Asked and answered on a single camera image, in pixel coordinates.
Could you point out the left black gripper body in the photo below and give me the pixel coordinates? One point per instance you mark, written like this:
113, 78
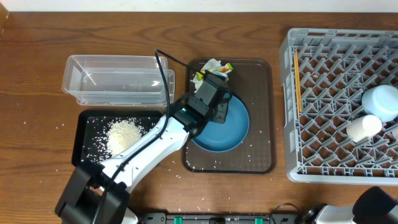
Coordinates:
220, 113

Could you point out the dark blue bowl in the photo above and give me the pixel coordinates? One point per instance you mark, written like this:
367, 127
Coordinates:
224, 137

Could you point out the yellow green snack wrapper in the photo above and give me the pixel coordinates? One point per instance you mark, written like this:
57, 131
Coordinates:
215, 67

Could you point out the white tissue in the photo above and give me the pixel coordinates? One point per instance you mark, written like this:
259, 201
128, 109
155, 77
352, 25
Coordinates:
197, 84

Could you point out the wooden chopstick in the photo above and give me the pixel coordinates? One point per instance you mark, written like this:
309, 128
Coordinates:
298, 86
298, 113

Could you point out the white rice pile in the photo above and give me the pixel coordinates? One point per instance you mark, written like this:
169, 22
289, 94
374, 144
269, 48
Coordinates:
122, 137

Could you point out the light blue small bowl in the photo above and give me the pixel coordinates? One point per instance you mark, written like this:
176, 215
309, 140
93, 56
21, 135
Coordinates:
381, 101

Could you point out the pink white cup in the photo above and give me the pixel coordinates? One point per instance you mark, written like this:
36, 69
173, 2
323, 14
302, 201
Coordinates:
395, 134

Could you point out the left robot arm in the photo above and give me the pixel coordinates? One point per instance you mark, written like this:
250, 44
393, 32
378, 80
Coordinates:
100, 192

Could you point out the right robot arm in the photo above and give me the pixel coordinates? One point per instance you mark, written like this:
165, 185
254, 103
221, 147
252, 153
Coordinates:
374, 206

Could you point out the grey dishwasher rack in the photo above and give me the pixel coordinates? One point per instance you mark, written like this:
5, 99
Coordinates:
337, 67

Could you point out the brown serving tray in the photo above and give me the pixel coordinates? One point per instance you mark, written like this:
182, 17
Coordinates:
251, 81

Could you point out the black tray bin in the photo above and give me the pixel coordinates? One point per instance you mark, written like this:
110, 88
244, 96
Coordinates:
83, 118

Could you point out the clear plastic bin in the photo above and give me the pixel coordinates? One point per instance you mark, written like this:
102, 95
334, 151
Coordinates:
119, 80

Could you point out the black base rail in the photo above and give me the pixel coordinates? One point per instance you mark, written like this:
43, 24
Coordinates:
180, 218

